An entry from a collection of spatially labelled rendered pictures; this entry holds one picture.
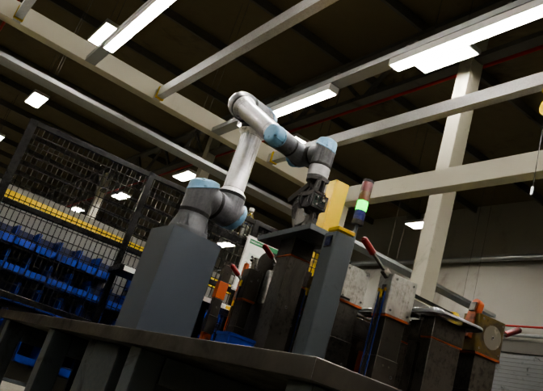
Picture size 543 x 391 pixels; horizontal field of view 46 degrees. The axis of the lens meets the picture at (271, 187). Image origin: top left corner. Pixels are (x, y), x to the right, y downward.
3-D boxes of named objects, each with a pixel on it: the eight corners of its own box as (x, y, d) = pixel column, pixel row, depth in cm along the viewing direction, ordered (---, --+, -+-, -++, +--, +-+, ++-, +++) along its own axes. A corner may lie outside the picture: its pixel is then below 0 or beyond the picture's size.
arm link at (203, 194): (173, 205, 239) (185, 173, 243) (199, 220, 247) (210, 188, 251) (192, 204, 230) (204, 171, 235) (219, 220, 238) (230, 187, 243)
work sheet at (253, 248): (267, 303, 343) (284, 250, 353) (231, 288, 335) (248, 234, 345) (265, 303, 345) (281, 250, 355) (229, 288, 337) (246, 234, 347)
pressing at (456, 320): (495, 335, 185) (496, 330, 185) (437, 309, 177) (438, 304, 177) (273, 327, 305) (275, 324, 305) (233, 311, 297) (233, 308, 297)
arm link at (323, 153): (325, 146, 232) (343, 145, 226) (317, 174, 229) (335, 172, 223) (311, 136, 228) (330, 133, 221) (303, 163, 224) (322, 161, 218)
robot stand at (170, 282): (132, 336, 209) (174, 224, 222) (111, 332, 225) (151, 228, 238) (184, 354, 218) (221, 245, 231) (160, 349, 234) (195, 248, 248)
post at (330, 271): (318, 388, 176) (357, 239, 190) (296, 380, 173) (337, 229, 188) (305, 384, 183) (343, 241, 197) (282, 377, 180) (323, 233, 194)
